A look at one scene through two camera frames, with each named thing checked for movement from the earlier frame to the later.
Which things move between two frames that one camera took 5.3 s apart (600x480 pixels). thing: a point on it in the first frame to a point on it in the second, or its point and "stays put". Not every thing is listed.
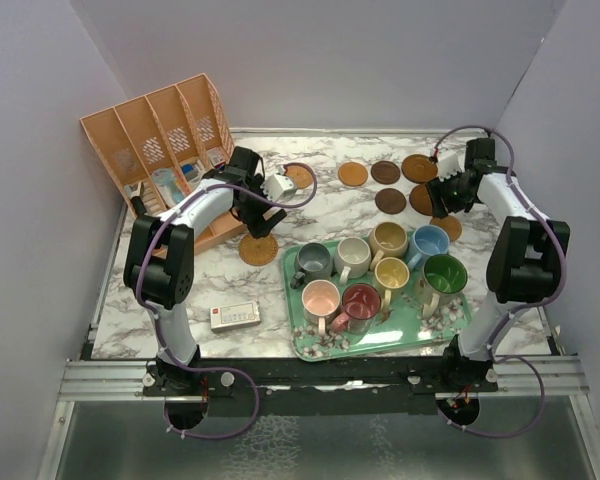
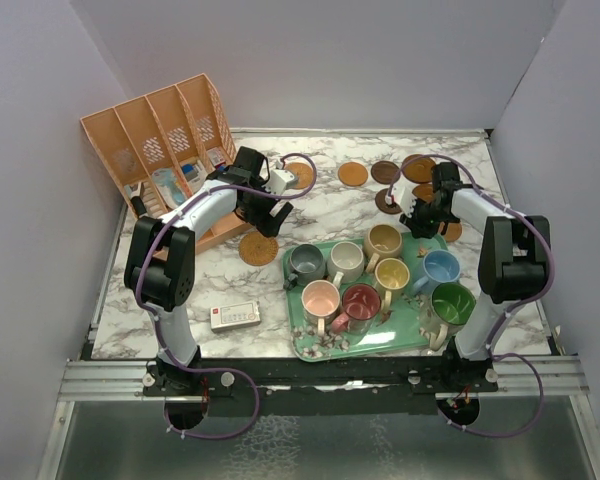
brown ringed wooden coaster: (419, 168) stays put
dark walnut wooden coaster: (385, 172) stays put
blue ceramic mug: (427, 241) to (439, 266)
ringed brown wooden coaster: (421, 200) stays put
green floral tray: (370, 294) stays put
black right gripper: (441, 205) to (412, 225)
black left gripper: (257, 223) stays put
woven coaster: (258, 252) stays put
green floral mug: (438, 282) to (448, 310)
